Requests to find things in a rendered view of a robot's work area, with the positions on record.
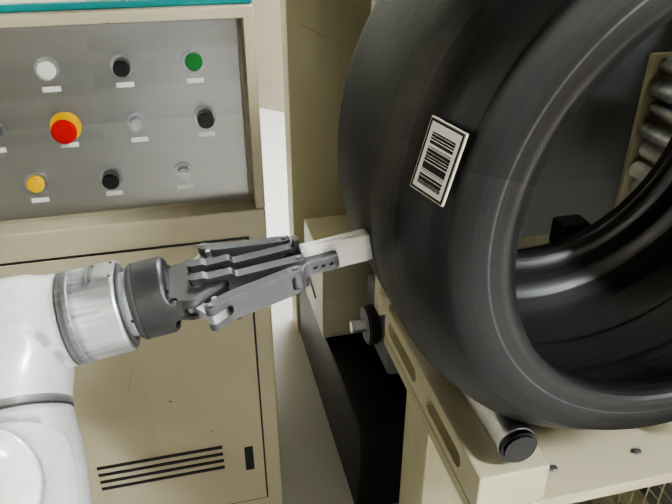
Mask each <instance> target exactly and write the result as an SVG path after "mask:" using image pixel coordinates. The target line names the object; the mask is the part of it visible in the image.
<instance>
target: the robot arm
mask: <svg viewBox="0 0 672 504"><path fill-rule="evenodd" d="M291 238H292V241H290V236H288V235H283V236H275V237H267V238H259V239H251V240H243V241H235V242H228V243H220V244H219V243H201V244H199V245H198V246H197V249H198V252H199V254H198V255H197V256H196V257H195V258H194V259H187V260H184V261H182V262H180V263H178V264H175V265H173V266H169V265H167V264H166V261H165V260H164V259H163V258H161V257H154V258H150V259H146V260H141V261H137V262H133V263H129V264H127V266H126V267H125V268H124V269H123V268H122V266H121V265H120V263H118V262H117V261H115V260H110V261H106V262H102V263H98V264H94V265H89V266H85V267H81V268H77V269H73V270H72V269H69V270H64V271H63V272H60V273H54V274H48V275H31V274H24V275H17V276H10V277H5V278H0V504H92V494H91V484H90V476H89V469H88V462H87V456H86V451H85V446H84V441H83V437H82V434H81V431H80V429H79V425H78V422H77V417H76V412H75V407H74V396H73V386H74V376H75V366H78V365H81V364H84V363H85V364H89V363H92V362H94V361H96V360H100V359H104V358H108V357H111V356H115V355H119V354H123V353H127V352H131V351H134V350H136V349H137V348H138V346H139V344H140V336H141V337H142V338H145V339H146V340H148V339H151V338H155V337H159V336H163V335H167V334H171V333H175V332H177V331H178V330H179V329H180V328H181V320H196V319H199V318H203V319H204V320H206V321H208V322H209V325H210V329H211V330H212V331H219V330H221V329H223V328H224V327H225V326H227V325H228V324H230V323H231V322H233V321H234V320H236V319H238V318H241V317H243V316H245V315H248V314H250V313H253V312H255V311H258V310H260V309H263V308H265V307H267V306H270V305H272V304H275V303H277V302H280V301H282V300H285V299H287V298H289V297H292V296H294V295H297V294H299V293H302V292H304V291H305V289H306V288H305V287H308V286H309V285H310V282H309V277H308V276H310V275H313V274H317V273H321V272H325V271H329V270H332V269H336V268H340V267H344V266H348V265H352V264H356V263H359V262H363V261H367V260H371V259H372V258H373V257H372V249H371V243H370V237H369V234H368V232H367V230H366V229H365V228H363V229H359V230H355V231H351V232H347V233H343V234H339V235H335V236H331V237H327V238H323V239H319V240H315V241H311V242H307V243H303V244H299V240H298V237H297V236H294V235H293V236H291Z"/></svg>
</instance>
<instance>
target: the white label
mask: <svg viewBox="0 0 672 504"><path fill-rule="evenodd" d="M468 136H469V134H468V133H466V132H464V131H462V130H460V129H459V128H457V127H455V126H453V125H451V124H449V123H447V122H445V121H444V120H442V119H440V118H438V117H436V116H434V115H432V117H431V120H430V123H429V126H428V129H427V133H426V136H425V139H424V142H423V145H422V148H421V151H420V155H419V158H418V161H417V164H416V167H415V170H414V173H413V176H412V180H411V183H410V186H411V187H413V188H414V189H416V190H417V191H419V192H420V193H422V194H423V195H425V196H426V197H428V198H429V199H431V200H432V201H434V202H435V203H437V204H438V205H440V206H441V207H444V204H445V202H446V199H447V196H448V193H449V190H450V187H451V184H452V182H453V179H454V176H455V173H456V170H457V167H458V164H459V162H460V159H461V156H462V153H463V150H464V147H465V144H466V141H467V139H468Z"/></svg>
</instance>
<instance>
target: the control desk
mask: <svg viewBox="0 0 672 504"><path fill-rule="evenodd" d="M259 238H267V229H266V212H265V194H264V177H263V160H262V143H261V127H260V110H259V93H258V76H257V60H256V43H255V26H254V9H253V5H252V4H251V3H238V4H212V5H187V6H161V7H135V8H109V9H83V10H58V11H32V12H6V13H0V278H5V277H10V276H17V275H24V274H31V275H48V274H54V273H60V272H63V271H64V270H69V269H72V270H73V269H77V268H81V267H85V266H89V265H94V264H98V263H102V262H106V261H110V260H115V261H117V262H118V263H120V265H121V266H122V268H123V269H124V268H125V267H126V266H127V264H129V263H133V262H137V261H141V260H146V259H150V258H154V257H161V258H163V259H164V260H165V261H166V264H167V265H169V266H173V265H175V264H178V263H180V262H182V261H184V260H187V259H194V258H195V257H196V256H197V255H198V254H199V252H198V249H197V246H198V245H199V244H201V243H219V244H220V243H228V242H235V241H243V240H251V239H259ZM73 396H74V407H75V412H76V417H77V422H78V425H79V429H80V431H81V434H82V437H83V441H84V446H85V451H86V456H87V462H88V469H89V476H90V484H91V494H92V504H283V496H282V479H281V463H280V446H279V429H278V413H277V396H276V379H275V362H274V346H273V329H272V312H271V305H270V306H267V307H265V308H263V309H260V310H258V311H255V312H253V313H250V314H248V315H245V316H243V317H241V318H238V319H236V320H234V321H233V322H231V323H230V324H228V325H227V326H225V327H224V328H223V329H221V330H219V331H212V330H211V329H210V325H209V322H208V321H206V320H204V319H203V318H199V319H196V320H181V328H180V329H179V330H178V331H177V332H175V333H171V334H167V335H163V336H159V337H155V338H151V339H148V340H146V339H145V338H142V337H141V336H140V344H139V346H138V348H137V349H136V350H134V351H131V352H127V353H123V354H119V355H115V356H111V357H108V358H104V359H100V360H96V361H94V362H92V363H89V364H85V363H84V364H81V365H78V366H75V376H74V386H73Z"/></svg>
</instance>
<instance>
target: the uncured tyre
mask: <svg viewBox="0 0 672 504"><path fill-rule="evenodd" d="M671 19H672V0H377V2H376V4H375V5H374V7H373V9H372V11H371V13H370V15H369V17H368V19H367V21H366V23H365V26H364V28H363V30H362V33H361V35H360V37H359V40H358V42H357V45H356V48H355V51H354V54H353V57H352V60H351V63H350V66H349V70H348V73H347V77H346V81H345V86H344V91H343V96H342V102H341V109H340V118H339V129H338V171H339V181H340V187H341V193H342V198H343V203H344V207H345V210H346V214H347V217H348V220H349V223H350V226H351V228H352V231H355V230H359V229H363V228H365V229H366V230H367V232H368V234H369V237H370V243H371V249H372V257H373V258H372V259H371V260H367V261H368V262H369V264H370V266H371V268H372V270H373V271H374V273H375V275H376V277H377V279H378V280H379V282H380V284H381V286H382V288H383V289H384V291H385V293H386V295H387V297H388V298H389V300H390V302H391V304H392V306H393V307H394V309H395V311H396V313H397V315H398V316H399V318H400V320H401V322H402V324H403V326H404V327H405V329H406V331H407V333H408V334H409V336H410V338H411V339H412V341H413V342H414V344H415V345H416V347H417V348H418V349H419V351H420V352H421V353H422V355H423V356H424V357H425V358H426V359H427V360H428V362H429V363H430V364H431V365H432V366H433V367H434V368H435V369H436V370H437V371H438V372H439V373H441V374H442V375H443V376H444V377H445V378H447V379H448V380H449V381H450V382H451V383H453V384H454V385H455V386H456V387H458V388H459V389H460V390H461V391H463V392H464V393H465V394H466V395H468V396H469V397H470V398H472V399H473V400H475V401H476V402H478V403H480V404H481V405H483V406H485V407H486V408H488V409H490V410H492V411H494V412H496V413H499V414H501V415H503V416H506V417H509V418H511V419H514V420H517V421H521V422H524V423H528V424H533V425H538V426H544V427H551V428H561V429H589V430H622V429H634V428H641V427H648V426H653V425H658V424H663V423H667V422H671V421H672V136H671V138H670V140H669V142H668V144H667V146H666V148H665V149H664V151H663V153H662V154H661V156H660V157H659V159H658V160H657V162H656V163H655V165H654V166H653V168H652V169H651V170H650V172H649V173H648V174H647V176H646V177H645V178H644V179H643V180H642V182H641V183H640V184H639V185H638V186H637V187H636V188H635V189H634V190H633V191H632V192H631V193H630V194H629V195H628V196H627V197H626V198H625V199H624V200H623V201H622V202H621V203H620V204H619V205H618V206H616V207H615V208H614V209H613V210H611V211H610V212H609V213H608V214H606V215H605V216H603V217H602V218H601V219H599V220H598V221H596V222H595V223H593V224H591V225H590V226H588V227H586V228H584V229H583V230H581V231H579V232H577V233H575V234H573V235H570V236H568V237H566V238H563V239H561V240H558V241H555V242H552V243H549V244H545V245H541V246H537V247H532V248H525V249H517V248H518V242H519V237H520V232H521V228H522V223H523V220H524V216H525V213H526V209H527V206H528V203H529V200H530V198H531V195H532V192H533V190H534V187H535V185H536V183H537V180H538V178H539V176H540V174H541V171H542V169H543V167H544V165H545V163H546V161H547V159H548V157H549V155H550V154H551V152H552V150H553V148H554V146H555V145H556V143H557V141H558V140H559V138H560V136H561V135H562V133H563V132H564V130H565V129H566V127H567V126H568V124H569V123H570V121H571V120H572V118H573V117H574V115H575V114H576V113H577V111H578V110H579V109H580V107H581V106H582V105H583V103H584V102H585V101H586V99H587V98H588V97H589V96H590V94H591V93H592V92H593V91H594V90H595V88H596V87H597V86H598V85H599V84H600V83H601V82H602V80H603V79H604V78H605V77H606V76H607V75H608V74H609V73H610V72H611V71H612V70H613V69H614V68H615V67H616V66H617V65H618V64H619V63H620V62H621V61H622V60H623V59H624V58H625V57H626V56H627V55H628V54H629V53H630V52H631V51H632V50H633V49H634V48H636V47H637V46H638V45H639V44H640V43H641V42H642V41H644V40H645V39H646V38H647V37H648V36H650V35H651V34H652V33H653V32H655V31H656V30H657V29H659V28H660V27H661V26H663V25H664V24H665V23H667V22H668V21H669V20H671ZM432 115H434V116H436V117H438V118H440V119H442V120H444V121H445V122H447V123H449V124H451V125H453V126H455V127H457V128H459V129H460V130H462V131H464V132H466V133H468V134H469V136H468V139H467V141H466V144H465V147H464V150H463V153H462V156H461V159H460V162H459V164H458V167H457V170H456V173H455V176H454V179H453V182H452V184H451V187H450V190H449V193H448V196H447V199H446V202H445V204H444V207H441V206H440V205H438V204H437V203H435V202H434V201H432V200H431V199H429V198H428V197H426V196H425V195H423V194H422V193H420V192H419V191H417V190H416V189H414V188H413V187H411V186H410V183H411V180H412V176H413V173H414V170H415V167H416V164H417V161H418V158H419V155H420V151H421V148H422V145H423V142H424V139H425V136H426V133H427V129H428V126H429V123H430V120H431V117H432Z"/></svg>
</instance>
